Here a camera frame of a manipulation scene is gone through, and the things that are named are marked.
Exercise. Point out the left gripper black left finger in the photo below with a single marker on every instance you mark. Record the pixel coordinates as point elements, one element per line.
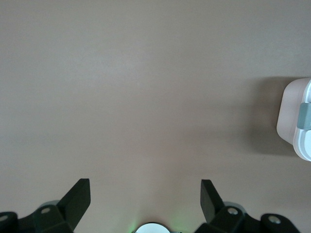
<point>75,201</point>

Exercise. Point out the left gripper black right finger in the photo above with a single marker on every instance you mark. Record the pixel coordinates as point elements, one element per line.
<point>209,201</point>

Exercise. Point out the white plastic box lid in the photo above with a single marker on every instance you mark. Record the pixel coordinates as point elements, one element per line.
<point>303,143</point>

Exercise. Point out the pink plastic storage box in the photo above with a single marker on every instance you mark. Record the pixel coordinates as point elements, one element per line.
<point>286,114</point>

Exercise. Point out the brown leather table mat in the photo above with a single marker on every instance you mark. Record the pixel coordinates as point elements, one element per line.
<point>145,97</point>

